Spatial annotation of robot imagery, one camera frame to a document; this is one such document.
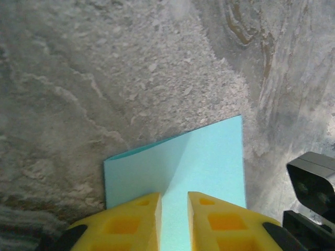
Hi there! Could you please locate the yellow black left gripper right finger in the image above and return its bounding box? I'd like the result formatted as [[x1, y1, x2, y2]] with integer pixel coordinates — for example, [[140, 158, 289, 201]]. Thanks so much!
[[187, 191, 302, 251]]

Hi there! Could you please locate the light blue paper sheet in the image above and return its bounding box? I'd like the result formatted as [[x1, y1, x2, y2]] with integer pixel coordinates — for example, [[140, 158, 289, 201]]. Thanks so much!
[[103, 115, 247, 251]]

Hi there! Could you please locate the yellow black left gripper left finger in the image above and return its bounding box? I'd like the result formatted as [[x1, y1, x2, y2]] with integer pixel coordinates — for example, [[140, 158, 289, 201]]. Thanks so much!
[[65, 192, 162, 251]]

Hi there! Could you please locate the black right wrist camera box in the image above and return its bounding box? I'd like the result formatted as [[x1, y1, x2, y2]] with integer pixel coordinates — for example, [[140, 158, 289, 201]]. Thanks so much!
[[286, 151, 335, 208]]

